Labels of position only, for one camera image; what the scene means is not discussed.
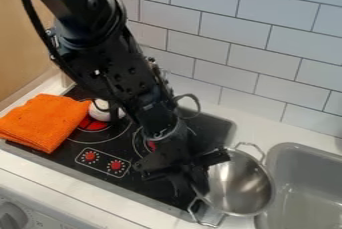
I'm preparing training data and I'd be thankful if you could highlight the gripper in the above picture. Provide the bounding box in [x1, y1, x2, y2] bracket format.
[132, 126, 233, 198]

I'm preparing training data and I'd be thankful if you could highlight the silver pot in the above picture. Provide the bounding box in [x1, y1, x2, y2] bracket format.
[185, 141, 276, 229]

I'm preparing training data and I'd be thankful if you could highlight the toy stove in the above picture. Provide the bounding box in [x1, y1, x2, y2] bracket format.
[2, 84, 238, 223]

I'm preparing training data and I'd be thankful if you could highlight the toy sink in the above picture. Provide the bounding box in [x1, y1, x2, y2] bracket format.
[252, 141, 342, 229]

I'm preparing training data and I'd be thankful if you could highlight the white toy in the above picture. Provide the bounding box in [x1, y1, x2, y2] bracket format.
[86, 98, 127, 123]

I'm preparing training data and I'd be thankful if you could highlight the orange cloth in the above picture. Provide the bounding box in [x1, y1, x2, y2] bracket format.
[0, 93, 94, 155]

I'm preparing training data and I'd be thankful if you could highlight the cardboard box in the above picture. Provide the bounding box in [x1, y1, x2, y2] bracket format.
[0, 0, 61, 102]

